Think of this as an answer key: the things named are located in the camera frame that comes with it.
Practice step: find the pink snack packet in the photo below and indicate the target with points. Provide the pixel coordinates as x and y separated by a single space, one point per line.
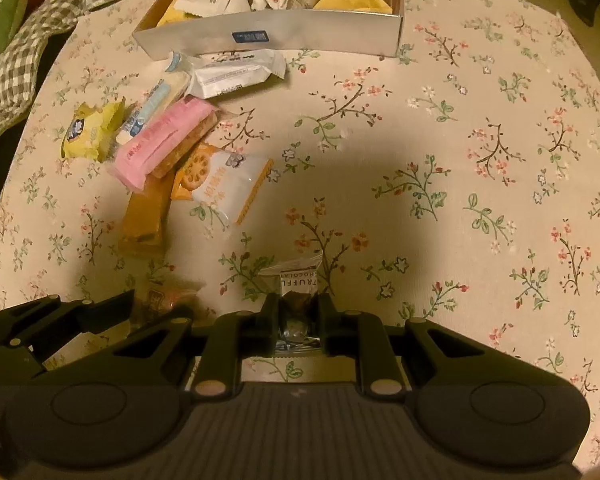
160 145

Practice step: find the white orange cracker packet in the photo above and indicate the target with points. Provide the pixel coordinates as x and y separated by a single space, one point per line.
225 185

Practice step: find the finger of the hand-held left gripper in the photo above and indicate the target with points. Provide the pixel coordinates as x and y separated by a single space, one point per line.
105 307

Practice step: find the pink box with silver sides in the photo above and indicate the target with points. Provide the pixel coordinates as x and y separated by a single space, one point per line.
305 35

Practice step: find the long blue and white packet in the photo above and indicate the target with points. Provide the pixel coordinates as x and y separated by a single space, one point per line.
152 100

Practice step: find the small brown snack packet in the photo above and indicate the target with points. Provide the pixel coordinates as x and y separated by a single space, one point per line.
167 300

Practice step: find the gold snack bar packet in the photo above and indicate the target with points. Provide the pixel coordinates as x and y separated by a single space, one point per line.
142 215

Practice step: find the floral tablecloth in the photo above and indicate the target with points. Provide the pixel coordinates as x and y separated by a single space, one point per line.
430 110

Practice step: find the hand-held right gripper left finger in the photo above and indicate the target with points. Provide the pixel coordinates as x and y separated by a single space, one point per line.
272 322

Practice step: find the grey checkered blanket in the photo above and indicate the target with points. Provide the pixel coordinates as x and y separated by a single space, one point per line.
15 85

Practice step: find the long yellow snack packet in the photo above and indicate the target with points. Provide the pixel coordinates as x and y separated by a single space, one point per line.
172 12

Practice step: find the white grey-print snack packet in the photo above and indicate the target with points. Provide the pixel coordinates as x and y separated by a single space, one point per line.
235 75

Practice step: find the clear chocolate truffle packet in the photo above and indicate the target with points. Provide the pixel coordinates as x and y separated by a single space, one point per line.
300 280

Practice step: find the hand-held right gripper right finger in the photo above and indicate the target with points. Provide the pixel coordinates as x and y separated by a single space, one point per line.
325 322

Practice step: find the small yellow blue-logo packet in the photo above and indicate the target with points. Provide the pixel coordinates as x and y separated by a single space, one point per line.
92 132

